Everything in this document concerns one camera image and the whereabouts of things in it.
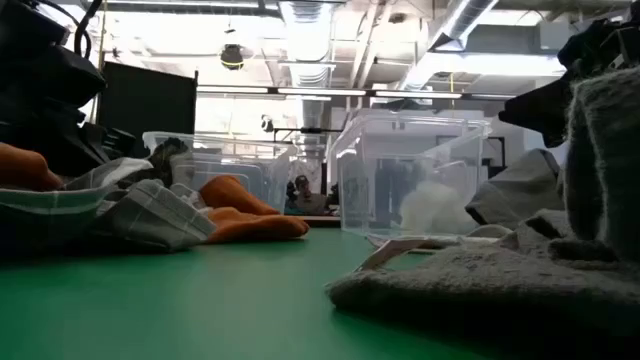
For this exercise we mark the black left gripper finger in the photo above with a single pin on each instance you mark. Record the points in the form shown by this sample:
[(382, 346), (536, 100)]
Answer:
[(117, 142)]

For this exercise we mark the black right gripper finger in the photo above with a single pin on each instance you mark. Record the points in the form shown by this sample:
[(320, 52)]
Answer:
[(540, 112)]

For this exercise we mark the orange towel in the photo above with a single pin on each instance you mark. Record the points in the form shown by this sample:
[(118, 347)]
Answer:
[(25, 170), (250, 227)]

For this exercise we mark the dark grey plaid towel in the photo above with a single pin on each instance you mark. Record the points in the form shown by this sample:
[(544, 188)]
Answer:
[(150, 220)]

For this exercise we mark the plain grey towel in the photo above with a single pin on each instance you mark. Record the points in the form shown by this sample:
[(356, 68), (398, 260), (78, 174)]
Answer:
[(520, 195)]

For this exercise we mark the grey towel with white label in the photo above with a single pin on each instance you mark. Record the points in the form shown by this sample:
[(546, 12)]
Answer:
[(500, 290)]

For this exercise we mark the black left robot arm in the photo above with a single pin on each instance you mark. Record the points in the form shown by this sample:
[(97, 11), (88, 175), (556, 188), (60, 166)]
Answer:
[(30, 25)]

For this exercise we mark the black panel screen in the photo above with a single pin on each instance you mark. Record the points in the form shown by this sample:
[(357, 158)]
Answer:
[(150, 105)]

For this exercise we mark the clear plastic bin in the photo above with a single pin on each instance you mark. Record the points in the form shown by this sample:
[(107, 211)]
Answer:
[(380, 150), (240, 165)]

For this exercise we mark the person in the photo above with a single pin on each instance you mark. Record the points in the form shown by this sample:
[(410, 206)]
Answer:
[(302, 187)]

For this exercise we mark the long ceiling light strip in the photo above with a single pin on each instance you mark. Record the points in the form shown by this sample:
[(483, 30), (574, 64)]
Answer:
[(320, 92)]

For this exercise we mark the large white ceiling duct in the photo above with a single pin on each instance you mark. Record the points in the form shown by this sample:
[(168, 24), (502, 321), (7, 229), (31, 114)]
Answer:
[(450, 30)]

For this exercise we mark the black dome ceiling camera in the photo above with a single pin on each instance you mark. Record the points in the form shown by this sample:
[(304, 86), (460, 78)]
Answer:
[(232, 56)]

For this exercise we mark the small black wall camera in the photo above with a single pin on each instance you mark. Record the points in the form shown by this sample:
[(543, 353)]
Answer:
[(267, 123)]

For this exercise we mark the silver ribbed ventilation duct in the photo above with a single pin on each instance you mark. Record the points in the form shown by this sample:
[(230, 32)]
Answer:
[(307, 30)]

